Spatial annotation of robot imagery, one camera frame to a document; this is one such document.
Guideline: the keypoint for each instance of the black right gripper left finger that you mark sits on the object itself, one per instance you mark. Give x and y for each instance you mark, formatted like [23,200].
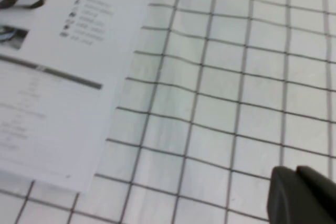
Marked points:
[283,197]

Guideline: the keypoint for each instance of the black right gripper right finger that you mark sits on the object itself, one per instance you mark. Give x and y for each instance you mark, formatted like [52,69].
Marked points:
[323,195]

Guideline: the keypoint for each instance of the white product manual book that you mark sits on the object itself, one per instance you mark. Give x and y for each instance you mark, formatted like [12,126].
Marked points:
[65,90]

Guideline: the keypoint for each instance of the white black-grid tablecloth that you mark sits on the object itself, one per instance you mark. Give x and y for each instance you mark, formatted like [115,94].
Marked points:
[210,103]

